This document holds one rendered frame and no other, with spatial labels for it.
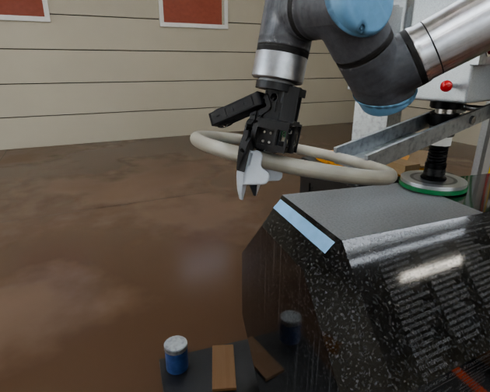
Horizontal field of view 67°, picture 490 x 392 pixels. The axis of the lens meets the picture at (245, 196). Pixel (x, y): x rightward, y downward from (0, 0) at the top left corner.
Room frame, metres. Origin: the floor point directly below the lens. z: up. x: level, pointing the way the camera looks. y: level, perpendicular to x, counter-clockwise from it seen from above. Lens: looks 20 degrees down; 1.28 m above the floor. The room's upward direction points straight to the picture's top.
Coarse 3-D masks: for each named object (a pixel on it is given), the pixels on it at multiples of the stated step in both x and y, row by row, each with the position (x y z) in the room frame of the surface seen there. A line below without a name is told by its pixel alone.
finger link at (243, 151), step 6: (246, 132) 0.63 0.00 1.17; (246, 138) 0.63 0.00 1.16; (240, 144) 0.62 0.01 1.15; (246, 144) 0.62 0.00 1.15; (252, 144) 0.63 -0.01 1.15; (240, 150) 0.62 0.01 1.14; (246, 150) 0.62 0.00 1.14; (252, 150) 0.64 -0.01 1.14; (240, 156) 0.62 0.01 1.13; (246, 156) 0.62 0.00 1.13; (240, 162) 0.62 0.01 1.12; (246, 162) 0.62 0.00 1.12; (240, 168) 0.62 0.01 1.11
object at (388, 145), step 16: (480, 112) 1.24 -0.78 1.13; (384, 128) 1.15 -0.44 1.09; (400, 128) 1.19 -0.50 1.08; (416, 128) 1.24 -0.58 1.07; (432, 128) 1.09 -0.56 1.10; (448, 128) 1.14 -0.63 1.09; (464, 128) 1.20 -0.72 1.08; (352, 144) 1.06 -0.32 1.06; (368, 144) 1.10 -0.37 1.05; (384, 144) 1.14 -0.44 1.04; (400, 144) 1.01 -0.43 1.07; (416, 144) 1.05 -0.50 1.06; (384, 160) 0.97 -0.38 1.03
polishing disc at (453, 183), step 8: (408, 176) 1.26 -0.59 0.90; (416, 176) 1.26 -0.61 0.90; (448, 176) 1.26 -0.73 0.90; (456, 176) 1.26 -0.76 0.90; (408, 184) 1.20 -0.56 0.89; (416, 184) 1.17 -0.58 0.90; (424, 184) 1.16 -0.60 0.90; (432, 184) 1.16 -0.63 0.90; (440, 184) 1.16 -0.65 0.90; (448, 184) 1.16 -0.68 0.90; (456, 184) 1.16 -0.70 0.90; (464, 184) 1.16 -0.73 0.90
